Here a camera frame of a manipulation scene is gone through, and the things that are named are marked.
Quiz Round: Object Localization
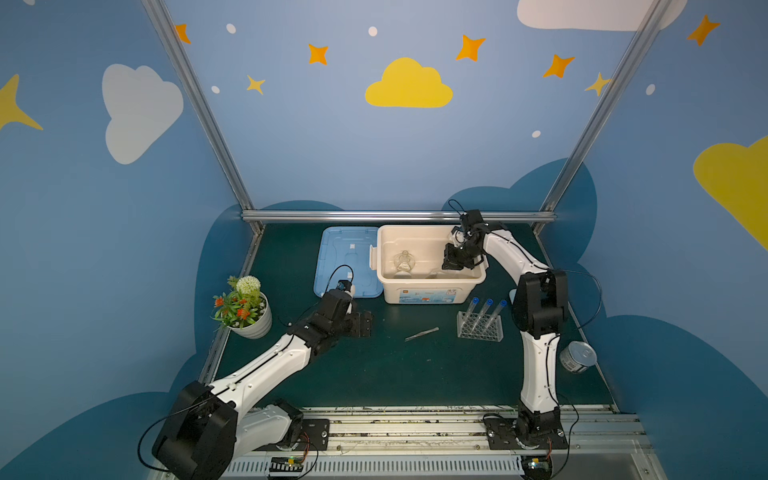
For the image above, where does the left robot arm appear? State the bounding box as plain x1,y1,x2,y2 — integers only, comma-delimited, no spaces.
151,280,373,479

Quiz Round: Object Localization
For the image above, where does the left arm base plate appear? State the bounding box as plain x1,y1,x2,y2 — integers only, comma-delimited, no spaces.
257,418,330,452

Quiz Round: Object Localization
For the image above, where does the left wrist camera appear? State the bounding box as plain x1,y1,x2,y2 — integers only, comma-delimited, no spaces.
336,280,355,298

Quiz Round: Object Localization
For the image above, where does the light blue bin lid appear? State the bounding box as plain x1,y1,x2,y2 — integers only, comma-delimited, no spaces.
313,226,383,299

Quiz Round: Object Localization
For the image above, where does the aluminium frame rail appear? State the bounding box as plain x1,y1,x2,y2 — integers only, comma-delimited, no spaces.
241,209,556,223

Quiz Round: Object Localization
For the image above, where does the test tube blue cap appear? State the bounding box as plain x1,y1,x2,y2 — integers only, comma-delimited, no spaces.
483,300,507,332
462,297,479,329
472,299,494,331

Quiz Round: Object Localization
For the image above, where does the white plastic storage bin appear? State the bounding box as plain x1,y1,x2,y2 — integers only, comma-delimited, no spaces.
370,225,488,305

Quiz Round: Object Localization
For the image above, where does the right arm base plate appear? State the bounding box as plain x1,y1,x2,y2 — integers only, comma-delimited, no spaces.
481,414,569,451

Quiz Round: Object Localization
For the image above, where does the potted artificial flower plant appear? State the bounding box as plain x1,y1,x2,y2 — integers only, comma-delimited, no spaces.
212,275,272,339

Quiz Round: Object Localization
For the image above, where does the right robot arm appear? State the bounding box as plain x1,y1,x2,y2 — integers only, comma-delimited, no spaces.
442,210,568,445

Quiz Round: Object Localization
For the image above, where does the clear test tube rack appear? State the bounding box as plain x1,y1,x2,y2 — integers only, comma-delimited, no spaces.
456,311,504,342

